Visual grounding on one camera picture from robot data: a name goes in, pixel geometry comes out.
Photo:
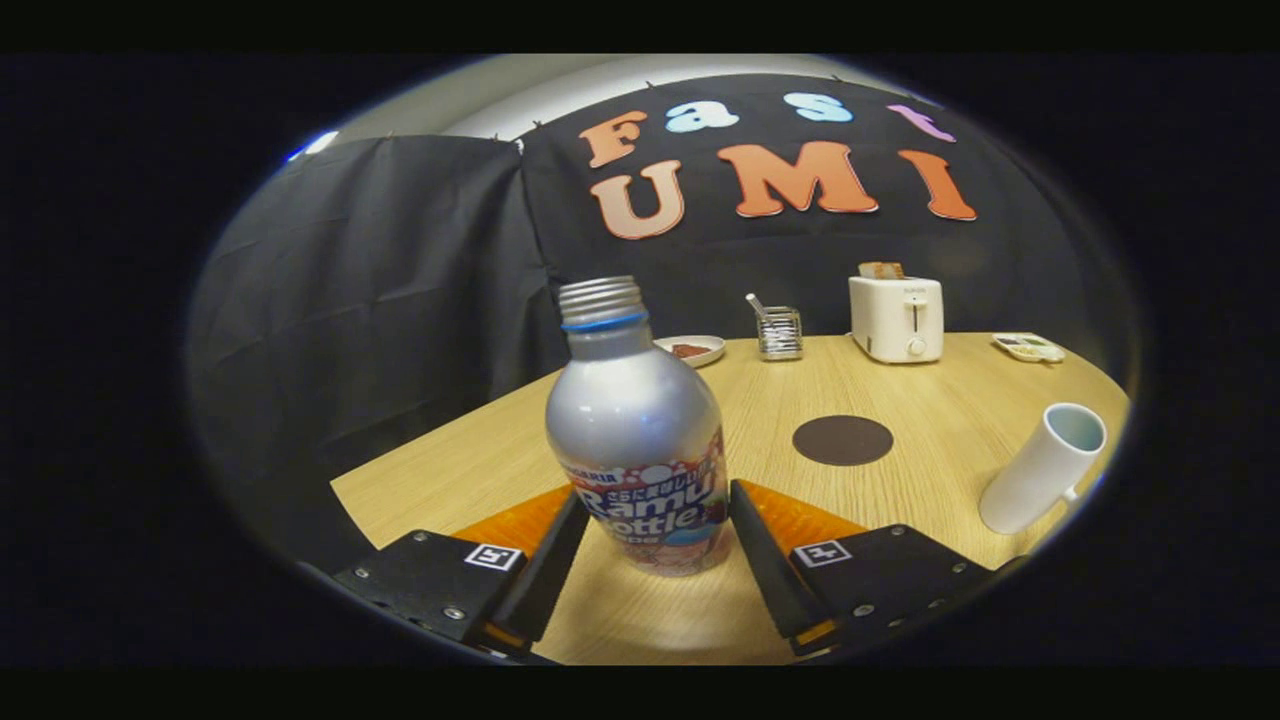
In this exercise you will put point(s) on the silver bottle with printed label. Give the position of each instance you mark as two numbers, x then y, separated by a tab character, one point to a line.
630	410

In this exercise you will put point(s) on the white cup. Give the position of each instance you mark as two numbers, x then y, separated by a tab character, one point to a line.
1040	470

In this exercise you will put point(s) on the small white plate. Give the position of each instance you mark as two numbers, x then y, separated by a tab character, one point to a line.
715	345

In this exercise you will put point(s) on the narrow ceiling tube light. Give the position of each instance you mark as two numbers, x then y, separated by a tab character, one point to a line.
315	143

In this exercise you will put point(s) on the clear glass utensil holder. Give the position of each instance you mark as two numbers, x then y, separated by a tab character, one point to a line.
779	335

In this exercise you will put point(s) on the brown food piece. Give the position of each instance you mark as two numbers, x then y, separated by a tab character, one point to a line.
690	350

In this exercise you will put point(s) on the black backdrop cloth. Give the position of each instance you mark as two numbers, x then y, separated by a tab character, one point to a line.
400	300

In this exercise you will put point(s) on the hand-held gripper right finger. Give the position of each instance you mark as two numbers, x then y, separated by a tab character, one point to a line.
765	570

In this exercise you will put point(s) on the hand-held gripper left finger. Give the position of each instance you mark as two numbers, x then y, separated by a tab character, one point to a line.
550	580

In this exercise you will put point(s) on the small white tray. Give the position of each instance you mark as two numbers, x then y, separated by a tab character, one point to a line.
1028	347

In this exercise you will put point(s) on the wooden table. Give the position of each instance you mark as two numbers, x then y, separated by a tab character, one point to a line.
860	510

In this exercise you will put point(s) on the round brown coaster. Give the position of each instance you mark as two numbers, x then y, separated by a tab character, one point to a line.
843	440

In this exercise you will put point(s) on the white toaster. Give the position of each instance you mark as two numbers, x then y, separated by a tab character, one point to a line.
897	318

